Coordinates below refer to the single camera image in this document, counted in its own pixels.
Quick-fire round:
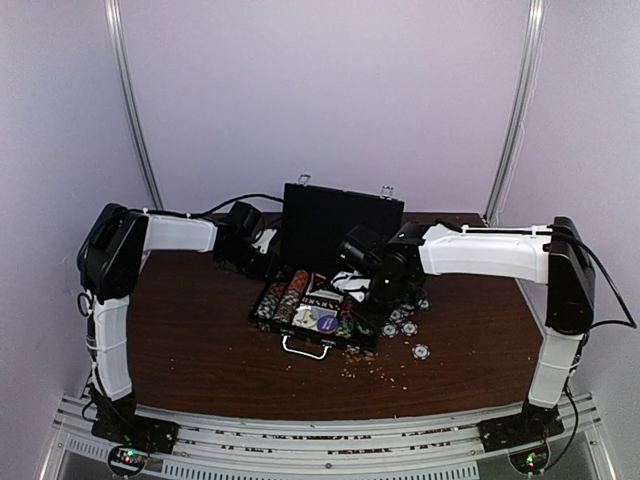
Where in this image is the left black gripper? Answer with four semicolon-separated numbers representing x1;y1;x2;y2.
222;241;285;284

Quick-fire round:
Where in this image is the playing card deck box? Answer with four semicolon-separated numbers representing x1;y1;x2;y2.
305;272;344;301
292;306;339;334

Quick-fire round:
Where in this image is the brown poker chip roll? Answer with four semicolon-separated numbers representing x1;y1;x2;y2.
286;270;310;303

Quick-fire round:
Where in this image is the black poker case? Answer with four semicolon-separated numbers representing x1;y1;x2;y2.
248;175;404;360

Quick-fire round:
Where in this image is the clear round dealer button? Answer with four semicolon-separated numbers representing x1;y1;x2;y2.
292;308;317;330

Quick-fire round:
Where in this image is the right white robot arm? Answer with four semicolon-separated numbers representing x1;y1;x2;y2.
356;217;595;442

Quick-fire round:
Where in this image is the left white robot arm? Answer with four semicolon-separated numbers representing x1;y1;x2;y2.
76;201;279;444

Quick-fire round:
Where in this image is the left poker chip row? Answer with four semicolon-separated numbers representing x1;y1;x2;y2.
255;282;287;319

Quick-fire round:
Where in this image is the poker chip row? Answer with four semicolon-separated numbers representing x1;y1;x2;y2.
335;314;355;338
272;297;298;324
255;282;287;319

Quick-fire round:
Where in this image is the right poker chip row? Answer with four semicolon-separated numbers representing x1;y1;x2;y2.
335;314;355;338

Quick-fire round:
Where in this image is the purple small blind button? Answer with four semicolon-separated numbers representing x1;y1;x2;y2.
316;315;339;334

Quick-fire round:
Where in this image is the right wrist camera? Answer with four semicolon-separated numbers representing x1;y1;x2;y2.
338;225;386;273

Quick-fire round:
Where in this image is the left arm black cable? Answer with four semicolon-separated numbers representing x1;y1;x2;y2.
77;193;286;321

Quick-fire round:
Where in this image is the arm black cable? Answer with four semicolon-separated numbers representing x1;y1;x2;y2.
77;193;286;321
554;224;640;451

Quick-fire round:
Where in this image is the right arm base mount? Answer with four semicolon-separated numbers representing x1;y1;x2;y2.
477;403;565;452

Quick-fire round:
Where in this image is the aluminium front rail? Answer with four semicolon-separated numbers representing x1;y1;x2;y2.
35;394;623;479

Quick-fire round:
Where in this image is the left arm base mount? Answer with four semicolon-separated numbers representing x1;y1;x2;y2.
91;409;179;454

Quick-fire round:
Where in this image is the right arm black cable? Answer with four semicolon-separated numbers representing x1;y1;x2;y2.
554;224;640;451

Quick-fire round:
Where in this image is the right aluminium frame post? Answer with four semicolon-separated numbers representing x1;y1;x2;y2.
483;0;546;226

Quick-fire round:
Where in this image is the aluminium frame post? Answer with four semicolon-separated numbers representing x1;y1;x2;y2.
483;0;546;226
104;0;164;210

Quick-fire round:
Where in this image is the left aluminium frame post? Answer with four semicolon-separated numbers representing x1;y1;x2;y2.
104;0;164;210

